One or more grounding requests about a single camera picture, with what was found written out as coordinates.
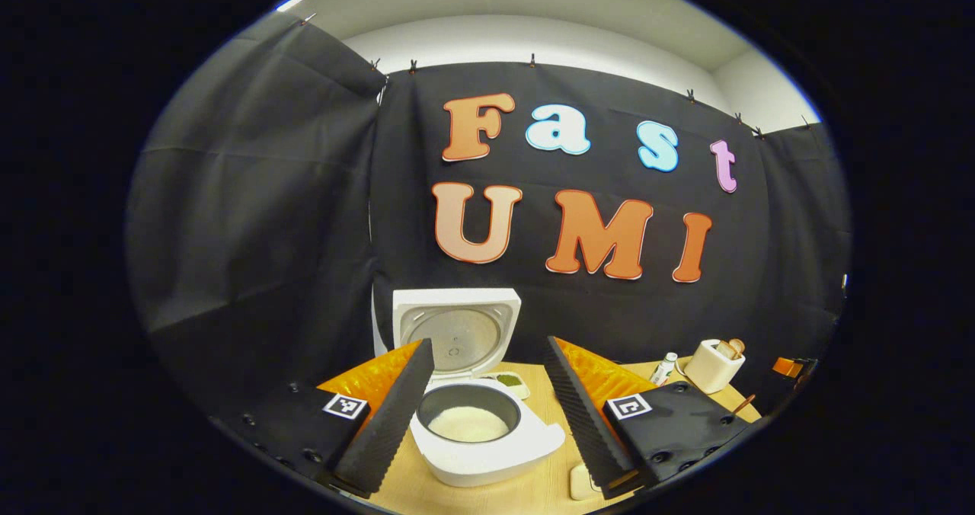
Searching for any white toaster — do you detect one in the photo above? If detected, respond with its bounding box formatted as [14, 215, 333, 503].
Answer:
[683, 338, 746, 395]

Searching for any black backdrop cloth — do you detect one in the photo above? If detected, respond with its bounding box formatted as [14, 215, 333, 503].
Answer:
[126, 12, 852, 417]

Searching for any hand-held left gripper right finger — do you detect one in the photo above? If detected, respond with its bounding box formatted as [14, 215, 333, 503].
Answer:
[543, 336, 751, 501]

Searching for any white rice cooker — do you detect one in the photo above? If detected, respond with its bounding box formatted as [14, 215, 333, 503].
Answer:
[372, 287, 567, 488]

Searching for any white divided grain dish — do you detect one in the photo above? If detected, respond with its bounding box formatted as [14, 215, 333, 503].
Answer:
[481, 371, 531, 401]

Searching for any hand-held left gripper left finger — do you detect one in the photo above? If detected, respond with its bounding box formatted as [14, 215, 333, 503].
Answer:
[209, 337, 435, 499]

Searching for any white rice heap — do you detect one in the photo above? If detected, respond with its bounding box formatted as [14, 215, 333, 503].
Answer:
[428, 406, 510, 444]

